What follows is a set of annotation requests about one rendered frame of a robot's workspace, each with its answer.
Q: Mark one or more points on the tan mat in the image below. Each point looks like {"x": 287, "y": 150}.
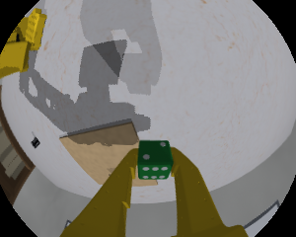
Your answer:
{"x": 99, "y": 151}

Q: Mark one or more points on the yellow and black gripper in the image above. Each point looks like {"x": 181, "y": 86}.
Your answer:
{"x": 197, "y": 216}

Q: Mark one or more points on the green die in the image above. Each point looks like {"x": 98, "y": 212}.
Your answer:
{"x": 155, "y": 160}

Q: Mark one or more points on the black die with white pips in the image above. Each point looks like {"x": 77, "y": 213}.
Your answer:
{"x": 35, "y": 143}

